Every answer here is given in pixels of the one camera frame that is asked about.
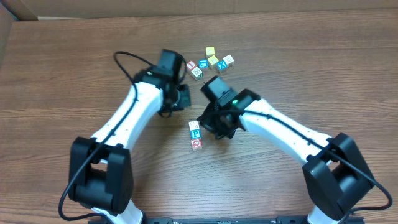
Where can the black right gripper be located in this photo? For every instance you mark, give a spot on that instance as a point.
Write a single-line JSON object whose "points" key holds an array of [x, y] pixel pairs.
{"points": [[209, 122]]}

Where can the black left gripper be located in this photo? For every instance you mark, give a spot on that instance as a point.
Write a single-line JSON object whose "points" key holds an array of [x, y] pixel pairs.
{"points": [[183, 99]]}

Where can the wooden block green Z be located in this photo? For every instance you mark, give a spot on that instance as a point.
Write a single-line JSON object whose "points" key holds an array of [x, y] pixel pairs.
{"points": [[193, 125]]}

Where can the wooden block number 3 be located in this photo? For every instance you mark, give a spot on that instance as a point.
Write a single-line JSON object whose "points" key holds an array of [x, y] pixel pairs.
{"points": [[195, 134]]}

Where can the wooden block red Q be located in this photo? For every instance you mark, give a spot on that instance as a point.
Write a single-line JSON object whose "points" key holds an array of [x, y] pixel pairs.
{"points": [[196, 144]]}

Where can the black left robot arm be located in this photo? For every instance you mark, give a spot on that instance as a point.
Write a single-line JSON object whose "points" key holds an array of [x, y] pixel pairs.
{"points": [[100, 170]]}

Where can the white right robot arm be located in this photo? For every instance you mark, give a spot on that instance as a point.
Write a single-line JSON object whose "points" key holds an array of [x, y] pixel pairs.
{"points": [[335, 172]]}

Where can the wooden block green side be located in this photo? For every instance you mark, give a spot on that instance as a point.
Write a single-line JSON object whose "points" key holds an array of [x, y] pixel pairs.
{"points": [[196, 73]]}

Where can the wooden block red I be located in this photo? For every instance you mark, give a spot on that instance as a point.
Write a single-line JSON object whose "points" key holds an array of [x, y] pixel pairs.
{"points": [[191, 65]]}

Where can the wooden block blue L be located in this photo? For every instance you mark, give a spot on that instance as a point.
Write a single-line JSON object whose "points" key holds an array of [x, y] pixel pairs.
{"points": [[203, 64]]}

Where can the wooden block plain yellow top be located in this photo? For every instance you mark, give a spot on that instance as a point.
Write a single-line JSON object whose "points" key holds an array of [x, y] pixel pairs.
{"points": [[212, 61]]}

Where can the wooden block blue X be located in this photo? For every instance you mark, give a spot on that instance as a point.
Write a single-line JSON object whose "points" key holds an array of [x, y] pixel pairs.
{"points": [[221, 66]]}

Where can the wooden block yellow far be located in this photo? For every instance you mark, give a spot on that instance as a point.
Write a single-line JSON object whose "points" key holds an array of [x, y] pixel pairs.
{"points": [[209, 51]]}

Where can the wooden block plain picture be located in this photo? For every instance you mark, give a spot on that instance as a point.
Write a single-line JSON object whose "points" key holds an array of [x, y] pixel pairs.
{"points": [[229, 60]]}

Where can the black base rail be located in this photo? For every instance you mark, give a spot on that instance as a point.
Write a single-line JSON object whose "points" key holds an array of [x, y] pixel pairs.
{"points": [[278, 220]]}

